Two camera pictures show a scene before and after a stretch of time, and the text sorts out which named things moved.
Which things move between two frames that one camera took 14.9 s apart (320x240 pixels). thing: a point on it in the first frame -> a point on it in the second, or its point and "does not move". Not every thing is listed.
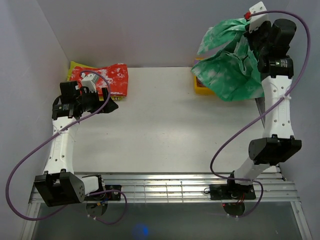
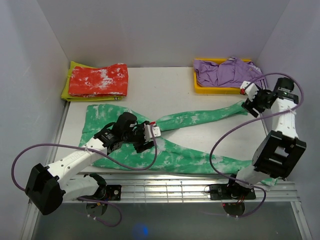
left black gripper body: (90, 101) -> (136, 136)
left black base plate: (106, 196) does not move
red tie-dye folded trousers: (114, 77) does not move
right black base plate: (231, 191) does not move
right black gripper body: (256, 39) -> (261, 99)
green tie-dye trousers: (234, 75) -> (163, 155)
